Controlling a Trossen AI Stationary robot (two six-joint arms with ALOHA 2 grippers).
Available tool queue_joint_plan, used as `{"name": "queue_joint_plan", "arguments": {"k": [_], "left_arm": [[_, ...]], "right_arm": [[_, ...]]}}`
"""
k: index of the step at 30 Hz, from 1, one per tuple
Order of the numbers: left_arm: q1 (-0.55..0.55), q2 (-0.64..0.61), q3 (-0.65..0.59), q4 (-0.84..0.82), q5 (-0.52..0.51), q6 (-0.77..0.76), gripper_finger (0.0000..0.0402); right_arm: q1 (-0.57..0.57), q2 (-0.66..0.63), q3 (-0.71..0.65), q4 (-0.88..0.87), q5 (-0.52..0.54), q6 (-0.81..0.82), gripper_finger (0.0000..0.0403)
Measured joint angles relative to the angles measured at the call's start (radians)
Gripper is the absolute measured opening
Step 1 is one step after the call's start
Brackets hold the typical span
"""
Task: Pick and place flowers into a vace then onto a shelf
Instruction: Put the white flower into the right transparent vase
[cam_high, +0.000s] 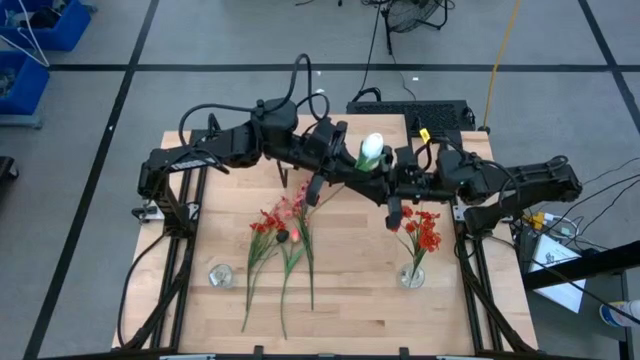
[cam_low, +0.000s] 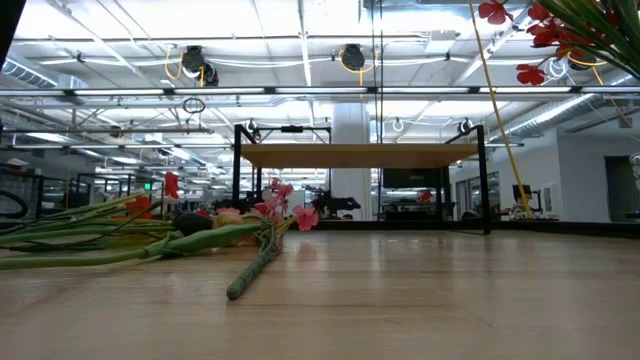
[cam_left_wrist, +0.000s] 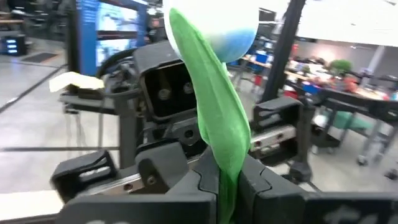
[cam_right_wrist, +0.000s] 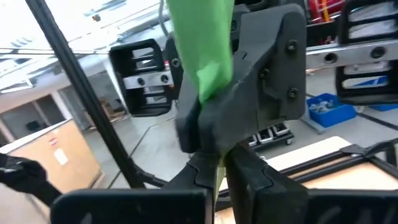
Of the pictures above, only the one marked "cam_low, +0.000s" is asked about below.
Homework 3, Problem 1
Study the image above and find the pink artificial blossom spray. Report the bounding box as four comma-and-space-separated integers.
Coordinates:
225, 176, 321, 302

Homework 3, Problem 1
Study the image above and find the pink artificial tulip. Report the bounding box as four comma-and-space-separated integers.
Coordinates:
0, 208, 265, 271

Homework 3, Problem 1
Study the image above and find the dark artificial tulip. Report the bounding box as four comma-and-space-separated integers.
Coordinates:
0, 211, 217, 247

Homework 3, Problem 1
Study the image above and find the wooden shelf with black legs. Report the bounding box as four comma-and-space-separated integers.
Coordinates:
231, 123, 493, 237

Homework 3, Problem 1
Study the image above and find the white square pillar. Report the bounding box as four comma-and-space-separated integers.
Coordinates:
331, 102, 374, 222

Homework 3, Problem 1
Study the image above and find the long ceiling light strip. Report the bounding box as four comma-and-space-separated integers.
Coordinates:
0, 85, 640, 99

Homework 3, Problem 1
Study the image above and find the dark monitor screen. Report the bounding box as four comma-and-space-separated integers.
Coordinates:
382, 167, 447, 191

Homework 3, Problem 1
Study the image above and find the small black monitor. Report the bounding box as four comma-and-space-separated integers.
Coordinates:
510, 183, 544, 214

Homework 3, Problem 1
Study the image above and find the dark door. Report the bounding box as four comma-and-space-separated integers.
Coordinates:
603, 155, 640, 222

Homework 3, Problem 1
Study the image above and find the thin black hanging cable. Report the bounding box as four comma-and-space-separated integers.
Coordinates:
379, 0, 385, 221
370, 0, 376, 221

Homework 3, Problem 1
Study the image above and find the black ceiling cable reel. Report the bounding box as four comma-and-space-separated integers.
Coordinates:
544, 42, 609, 87
163, 43, 221, 89
336, 43, 377, 87

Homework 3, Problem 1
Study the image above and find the coiled black cable ring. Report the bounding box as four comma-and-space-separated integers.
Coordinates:
181, 96, 207, 116

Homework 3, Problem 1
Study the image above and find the yellow hanging cable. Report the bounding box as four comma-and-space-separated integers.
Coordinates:
466, 0, 534, 220

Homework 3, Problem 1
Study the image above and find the black aluminium table frame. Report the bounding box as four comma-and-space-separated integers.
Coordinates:
289, 218, 640, 240

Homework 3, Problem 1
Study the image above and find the silver ventilation duct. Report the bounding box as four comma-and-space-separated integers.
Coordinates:
488, 74, 640, 146

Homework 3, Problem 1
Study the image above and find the black curved hose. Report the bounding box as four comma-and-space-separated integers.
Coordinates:
0, 189, 30, 220

